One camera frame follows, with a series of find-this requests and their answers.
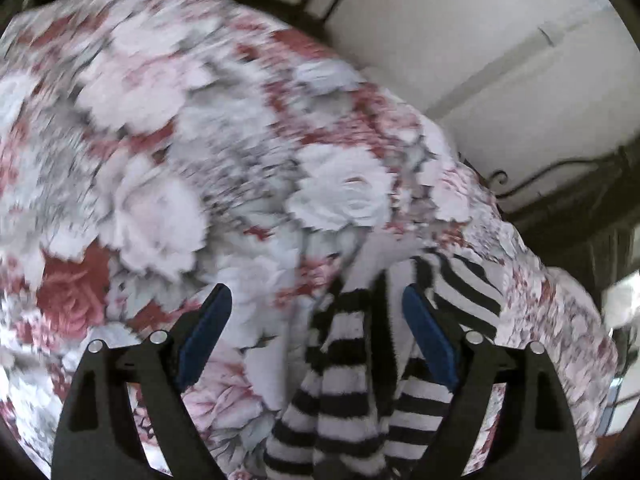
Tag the black and white striped sweater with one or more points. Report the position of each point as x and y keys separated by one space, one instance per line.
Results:
x=380 y=360

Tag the floral bed sheet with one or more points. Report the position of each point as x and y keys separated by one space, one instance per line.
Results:
x=200 y=160

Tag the dark metal bed frame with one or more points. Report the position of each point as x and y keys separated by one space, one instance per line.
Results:
x=565 y=195

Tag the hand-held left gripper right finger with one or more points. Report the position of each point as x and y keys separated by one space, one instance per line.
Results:
x=431 y=337

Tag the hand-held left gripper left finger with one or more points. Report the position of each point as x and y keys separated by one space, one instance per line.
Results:
x=202 y=332

